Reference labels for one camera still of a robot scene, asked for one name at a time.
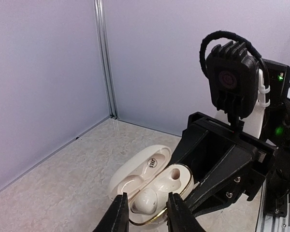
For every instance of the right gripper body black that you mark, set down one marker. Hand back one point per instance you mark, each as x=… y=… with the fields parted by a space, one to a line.
x=220 y=138

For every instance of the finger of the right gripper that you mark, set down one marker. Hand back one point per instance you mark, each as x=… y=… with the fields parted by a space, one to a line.
x=185 y=151
x=217 y=190

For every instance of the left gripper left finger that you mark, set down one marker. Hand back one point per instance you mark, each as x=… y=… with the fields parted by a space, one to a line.
x=116 y=218

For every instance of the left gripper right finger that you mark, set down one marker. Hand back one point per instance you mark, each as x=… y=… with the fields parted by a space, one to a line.
x=179 y=218

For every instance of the cream earbud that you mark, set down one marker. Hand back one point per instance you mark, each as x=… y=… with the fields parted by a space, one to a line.
x=145 y=202

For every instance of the cream earbud charging case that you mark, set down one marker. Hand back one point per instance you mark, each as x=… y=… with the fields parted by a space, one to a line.
x=150 y=168

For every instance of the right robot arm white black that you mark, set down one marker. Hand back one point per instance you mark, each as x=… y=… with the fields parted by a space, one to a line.
x=273 y=213

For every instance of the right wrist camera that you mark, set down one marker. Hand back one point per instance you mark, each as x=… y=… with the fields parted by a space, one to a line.
x=237 y=87

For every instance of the right aluminium frame post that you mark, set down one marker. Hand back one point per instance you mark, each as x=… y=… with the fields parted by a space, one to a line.
x=105 y=59

